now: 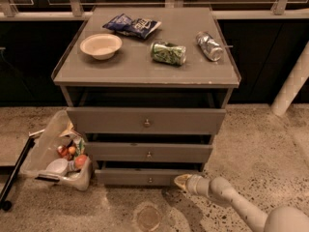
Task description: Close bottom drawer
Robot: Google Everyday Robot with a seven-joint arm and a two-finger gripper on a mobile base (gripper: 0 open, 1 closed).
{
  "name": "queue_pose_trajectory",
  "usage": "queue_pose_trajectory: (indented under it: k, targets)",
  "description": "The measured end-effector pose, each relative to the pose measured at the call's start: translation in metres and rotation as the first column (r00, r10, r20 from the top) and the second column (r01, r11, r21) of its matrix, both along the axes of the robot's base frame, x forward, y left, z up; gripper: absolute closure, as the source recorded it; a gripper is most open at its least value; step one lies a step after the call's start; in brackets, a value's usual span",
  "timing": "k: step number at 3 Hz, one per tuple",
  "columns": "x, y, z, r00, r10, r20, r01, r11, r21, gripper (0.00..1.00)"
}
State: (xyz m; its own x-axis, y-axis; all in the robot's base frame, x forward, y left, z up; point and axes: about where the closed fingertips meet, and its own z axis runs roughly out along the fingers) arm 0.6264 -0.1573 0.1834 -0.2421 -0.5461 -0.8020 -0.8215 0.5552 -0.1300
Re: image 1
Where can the grey top drawer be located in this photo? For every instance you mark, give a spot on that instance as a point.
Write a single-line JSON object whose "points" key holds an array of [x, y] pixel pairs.
{"points": [[147, 120]]}

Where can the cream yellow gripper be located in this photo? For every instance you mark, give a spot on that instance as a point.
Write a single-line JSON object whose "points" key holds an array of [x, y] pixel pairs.
{"points": [[194, 185]]}

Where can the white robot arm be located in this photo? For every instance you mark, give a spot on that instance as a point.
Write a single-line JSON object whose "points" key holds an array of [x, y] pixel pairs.
{"points": [[221, 192]]}

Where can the white cup in bin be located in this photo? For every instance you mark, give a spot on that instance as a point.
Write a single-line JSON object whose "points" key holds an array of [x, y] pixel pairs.
{"points": [[58, 167]]}

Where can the white paper bowl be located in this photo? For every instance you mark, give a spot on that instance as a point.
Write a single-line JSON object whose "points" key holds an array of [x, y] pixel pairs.
{"points": [[101, 46]]}

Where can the orange fruit in bin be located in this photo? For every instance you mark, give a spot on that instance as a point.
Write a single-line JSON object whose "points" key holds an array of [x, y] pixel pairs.
{"points": [[79, 161]]}

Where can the metal railing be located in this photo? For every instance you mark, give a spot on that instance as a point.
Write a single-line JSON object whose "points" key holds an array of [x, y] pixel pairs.
{"points": [[77, 0]]}

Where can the clear plastic bin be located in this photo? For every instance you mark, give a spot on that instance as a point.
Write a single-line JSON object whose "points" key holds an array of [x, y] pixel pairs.
{"points": [[44, 152]]}

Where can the grey bottom drawer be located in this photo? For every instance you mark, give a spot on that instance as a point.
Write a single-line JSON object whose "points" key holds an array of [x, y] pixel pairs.
{"points": [[138, 173]]}

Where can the silver soda can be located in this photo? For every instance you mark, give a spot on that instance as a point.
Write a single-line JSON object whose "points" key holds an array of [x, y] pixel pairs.
{"points": [[209, 46]]}

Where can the blue chip bag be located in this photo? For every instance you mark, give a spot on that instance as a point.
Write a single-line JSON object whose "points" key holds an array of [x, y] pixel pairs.
{"points": [[139, 27]]}

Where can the grey drawer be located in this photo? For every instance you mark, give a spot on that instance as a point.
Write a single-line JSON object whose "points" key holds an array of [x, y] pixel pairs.
{"points": [[147, 120], [150, 152], [138, 173]]}

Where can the grey middle drawer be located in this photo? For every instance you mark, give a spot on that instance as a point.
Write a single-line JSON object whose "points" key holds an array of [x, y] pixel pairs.
{"points": [[150, 152]]}

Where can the green soda can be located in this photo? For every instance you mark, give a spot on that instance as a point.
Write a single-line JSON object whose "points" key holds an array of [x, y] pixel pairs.
{"points": [[168, 53]]}

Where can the grey drawer cabinet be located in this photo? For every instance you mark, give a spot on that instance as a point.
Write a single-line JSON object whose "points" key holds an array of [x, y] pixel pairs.
{"points": [[132, 78]]}

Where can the white diagonal post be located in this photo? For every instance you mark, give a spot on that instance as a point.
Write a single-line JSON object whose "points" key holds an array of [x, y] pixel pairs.
{"points": [[292, 85]]}

